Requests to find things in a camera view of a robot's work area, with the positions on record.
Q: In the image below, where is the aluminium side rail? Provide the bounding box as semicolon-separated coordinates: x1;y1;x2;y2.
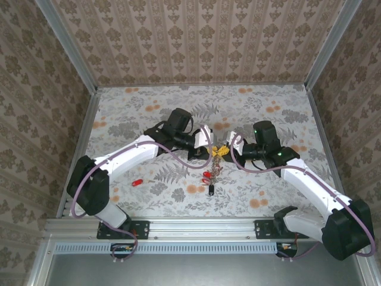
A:
305;88;354;217
56;89;104;218

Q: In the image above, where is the grey metal sheet panel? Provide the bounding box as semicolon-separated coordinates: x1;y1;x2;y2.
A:
28;238;381;286

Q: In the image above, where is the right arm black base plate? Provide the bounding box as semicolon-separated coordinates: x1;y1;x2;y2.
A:
254;219;298;240

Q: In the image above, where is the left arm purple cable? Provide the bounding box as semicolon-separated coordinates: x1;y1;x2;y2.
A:
70;125;211;263

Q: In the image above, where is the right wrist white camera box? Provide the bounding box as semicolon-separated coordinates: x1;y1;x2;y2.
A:
223;130;245;150

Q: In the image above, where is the aluminium frame post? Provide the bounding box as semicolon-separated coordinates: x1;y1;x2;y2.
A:
304;0;364;92
35;0;99;94

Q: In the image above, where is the grey slotted cable duct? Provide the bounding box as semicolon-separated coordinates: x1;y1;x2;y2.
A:
55;241;298;254

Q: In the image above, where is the thin aluminium wall rail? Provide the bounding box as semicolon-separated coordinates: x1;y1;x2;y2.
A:
96;82;307;89

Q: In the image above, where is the long aluminium mounting rail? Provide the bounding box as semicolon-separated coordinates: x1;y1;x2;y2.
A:
44;216;366;239

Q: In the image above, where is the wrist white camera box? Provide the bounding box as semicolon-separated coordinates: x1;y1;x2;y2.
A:
193;124;215;149
223;130;245;150

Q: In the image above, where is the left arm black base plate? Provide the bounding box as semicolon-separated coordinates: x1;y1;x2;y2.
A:
96;219;150;241

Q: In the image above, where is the floral table cover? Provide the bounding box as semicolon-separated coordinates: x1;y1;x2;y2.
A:
61;85;348;218

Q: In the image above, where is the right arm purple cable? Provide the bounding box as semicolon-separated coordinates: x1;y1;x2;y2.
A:
230;133;375;263

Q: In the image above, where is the metal keyring disc with rings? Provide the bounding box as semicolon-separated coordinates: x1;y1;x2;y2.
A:
208;152;224;187

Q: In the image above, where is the black wiring connector box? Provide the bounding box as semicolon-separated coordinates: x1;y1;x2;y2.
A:
275;241;299;259
110;243;135;259

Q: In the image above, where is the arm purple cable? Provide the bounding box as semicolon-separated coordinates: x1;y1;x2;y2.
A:
230;133;375;263
70;125;211;263

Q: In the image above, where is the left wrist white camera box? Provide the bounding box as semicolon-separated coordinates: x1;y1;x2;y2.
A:
193;124;215;149

